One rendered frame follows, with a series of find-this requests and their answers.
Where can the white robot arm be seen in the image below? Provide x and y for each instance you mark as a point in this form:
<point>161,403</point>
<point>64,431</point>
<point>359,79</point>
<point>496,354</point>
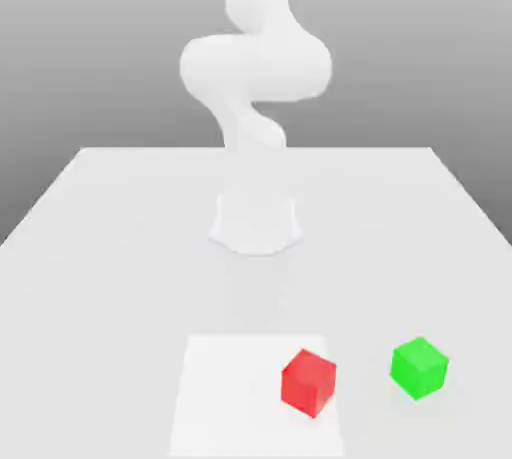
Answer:
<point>256,67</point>

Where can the small red cube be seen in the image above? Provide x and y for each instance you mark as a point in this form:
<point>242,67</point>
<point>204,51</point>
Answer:
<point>307,384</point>

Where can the small green cube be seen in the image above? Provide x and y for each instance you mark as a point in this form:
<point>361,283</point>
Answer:
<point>419,368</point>

